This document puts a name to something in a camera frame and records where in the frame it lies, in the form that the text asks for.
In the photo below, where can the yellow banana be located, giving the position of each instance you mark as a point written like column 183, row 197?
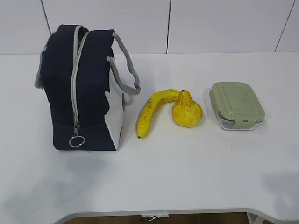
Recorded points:
column 148, row 112

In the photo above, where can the yellow pear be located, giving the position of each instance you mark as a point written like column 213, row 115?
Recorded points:
column 186, row 112

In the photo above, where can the navy blue lunch bag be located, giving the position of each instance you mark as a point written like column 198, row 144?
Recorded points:
column 85, row 75

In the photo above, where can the green lid glass container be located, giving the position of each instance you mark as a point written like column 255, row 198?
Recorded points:
column 236, row 106

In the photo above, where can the white tag under table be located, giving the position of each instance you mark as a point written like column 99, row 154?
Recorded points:
column 152, row 217

